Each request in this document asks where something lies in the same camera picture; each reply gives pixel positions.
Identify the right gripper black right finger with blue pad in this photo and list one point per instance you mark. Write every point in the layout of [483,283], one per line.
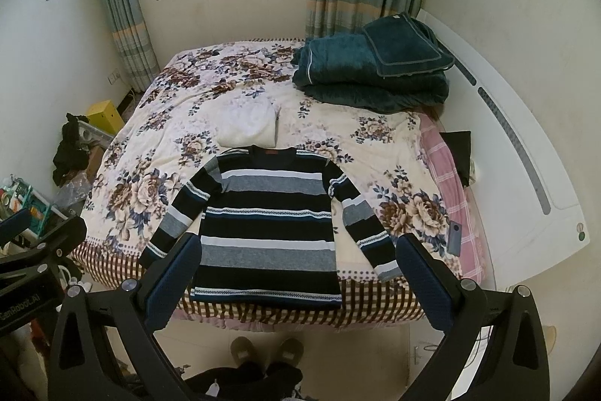
[515,362]

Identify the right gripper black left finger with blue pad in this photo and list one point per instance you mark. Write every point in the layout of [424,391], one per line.
[83,365]

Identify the black grey striped sweater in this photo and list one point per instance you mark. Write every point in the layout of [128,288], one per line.
[267,231]

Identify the black clothes pile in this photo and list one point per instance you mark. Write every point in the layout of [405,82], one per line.
[71,156]

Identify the teal storage rack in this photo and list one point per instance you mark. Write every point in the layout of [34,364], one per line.
[17,195]

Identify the grey smartphone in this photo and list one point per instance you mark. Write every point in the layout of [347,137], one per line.
[454,238]

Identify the pink plaid bed sheet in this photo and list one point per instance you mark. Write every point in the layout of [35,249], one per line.
[458,202]

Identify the white bed headboard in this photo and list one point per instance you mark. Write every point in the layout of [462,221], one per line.
[529,210]

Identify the left grey slipper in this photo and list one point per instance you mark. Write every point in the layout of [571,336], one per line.
[243,350]

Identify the yellow box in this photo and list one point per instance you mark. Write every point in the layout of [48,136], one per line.
[104,116]

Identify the black cloth beside bed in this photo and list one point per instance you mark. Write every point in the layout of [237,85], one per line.
[460,146]

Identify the floral bed cover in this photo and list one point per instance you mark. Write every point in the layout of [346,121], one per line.
[172,134]

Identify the white folded garment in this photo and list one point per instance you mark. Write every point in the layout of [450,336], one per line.
[244,122]

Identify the dark green pillow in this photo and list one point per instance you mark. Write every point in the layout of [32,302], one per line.
[403,46]

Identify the dark green folded blanket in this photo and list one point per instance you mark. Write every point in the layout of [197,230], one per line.
[341,70]

